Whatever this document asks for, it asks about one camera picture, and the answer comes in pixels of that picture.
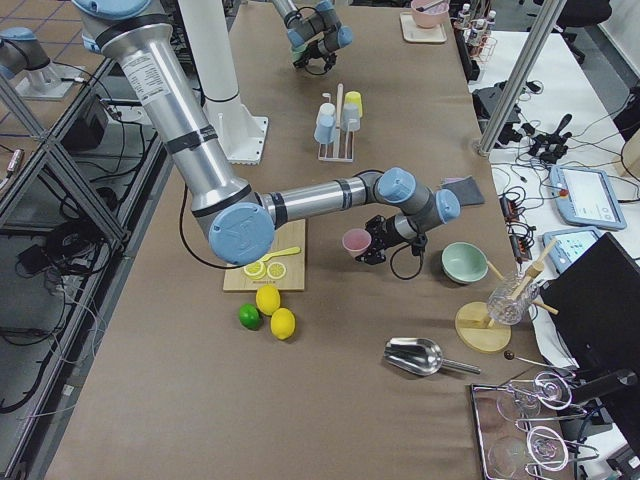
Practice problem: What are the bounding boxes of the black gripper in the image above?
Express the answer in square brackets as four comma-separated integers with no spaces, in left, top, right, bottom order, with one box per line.
[297,42,337,73]
[355,215,427,264]

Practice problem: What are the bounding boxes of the pink plastic cup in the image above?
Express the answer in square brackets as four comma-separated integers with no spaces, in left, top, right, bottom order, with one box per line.
[342,228,372,258]

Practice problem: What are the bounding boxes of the green plastic cup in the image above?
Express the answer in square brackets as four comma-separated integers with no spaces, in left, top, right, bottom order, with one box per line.
[291,44,309,69]

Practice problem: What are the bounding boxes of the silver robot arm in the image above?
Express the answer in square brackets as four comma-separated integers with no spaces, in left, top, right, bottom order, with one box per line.
[77,1,461,266]
[271,0,353,76]

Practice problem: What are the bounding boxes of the white plastic cup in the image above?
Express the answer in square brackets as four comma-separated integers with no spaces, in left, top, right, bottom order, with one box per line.
[318,102,335,117]

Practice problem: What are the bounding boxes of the yellow plastic cup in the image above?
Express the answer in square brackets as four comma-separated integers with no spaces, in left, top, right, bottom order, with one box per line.
[344,90,363,118]

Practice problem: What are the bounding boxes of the grey plastic cup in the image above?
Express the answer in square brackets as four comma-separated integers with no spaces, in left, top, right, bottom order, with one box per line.
[341,103,361,132]

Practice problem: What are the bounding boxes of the blue plastic cup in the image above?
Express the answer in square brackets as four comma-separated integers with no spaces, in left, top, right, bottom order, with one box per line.
[314,114,335,145]

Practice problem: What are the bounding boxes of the wooden cup tree stand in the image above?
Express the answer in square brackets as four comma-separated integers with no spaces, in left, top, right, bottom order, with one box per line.
[455,240,559,353]

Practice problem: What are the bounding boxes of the bamboo cutting board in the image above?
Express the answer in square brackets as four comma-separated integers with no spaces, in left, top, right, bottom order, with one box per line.
[223,220,306,292]

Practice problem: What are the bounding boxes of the green ceramic bowl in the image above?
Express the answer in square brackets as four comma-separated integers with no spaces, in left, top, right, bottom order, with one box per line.
[441,242,488,285]

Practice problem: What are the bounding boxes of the beige tray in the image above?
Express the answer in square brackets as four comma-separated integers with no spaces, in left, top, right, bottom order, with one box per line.
[399,13,447,44]

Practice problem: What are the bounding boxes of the yellow lemon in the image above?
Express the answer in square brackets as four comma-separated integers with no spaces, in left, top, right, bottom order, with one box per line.
[255,285,281,316]
[270,308,296,340]

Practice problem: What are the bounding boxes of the steel scoop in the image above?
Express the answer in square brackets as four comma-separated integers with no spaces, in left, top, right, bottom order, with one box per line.
[383,337,482,377]

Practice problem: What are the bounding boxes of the pink bowl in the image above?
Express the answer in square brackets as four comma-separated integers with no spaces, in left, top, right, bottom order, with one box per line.
[410,0,449,29]

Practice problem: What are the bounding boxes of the grey folded cloth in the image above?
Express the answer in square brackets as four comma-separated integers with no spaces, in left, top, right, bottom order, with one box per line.
[440,176,485,206]

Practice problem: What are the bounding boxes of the green lime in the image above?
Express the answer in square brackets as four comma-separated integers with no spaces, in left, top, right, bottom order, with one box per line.
[237,303,262,330]

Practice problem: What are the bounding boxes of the clear crystal glass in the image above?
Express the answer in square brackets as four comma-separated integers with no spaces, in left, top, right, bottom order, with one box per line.
[487,271,539,325]

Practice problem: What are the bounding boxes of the bottle carrier rack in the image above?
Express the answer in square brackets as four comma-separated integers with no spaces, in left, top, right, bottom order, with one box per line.
[452,1,497,65]

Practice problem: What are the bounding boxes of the blue teach pendant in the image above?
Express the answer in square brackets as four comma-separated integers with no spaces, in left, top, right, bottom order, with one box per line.
[549,165,627,231]
[542,226,603,274]

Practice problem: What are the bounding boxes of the black monitor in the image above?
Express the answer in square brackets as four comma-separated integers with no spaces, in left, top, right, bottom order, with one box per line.
[542,233,639,451]

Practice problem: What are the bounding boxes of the white wire cup holder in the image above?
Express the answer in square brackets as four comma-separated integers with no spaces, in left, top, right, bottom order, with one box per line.
[316,83,356,163]

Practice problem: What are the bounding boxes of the wire glass rack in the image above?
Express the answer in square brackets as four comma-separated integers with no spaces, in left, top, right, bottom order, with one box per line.
[470,371,600,479]

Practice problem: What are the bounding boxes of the aluminium frame post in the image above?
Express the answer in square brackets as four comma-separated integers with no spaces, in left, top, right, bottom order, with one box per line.
[477,0,566,157]

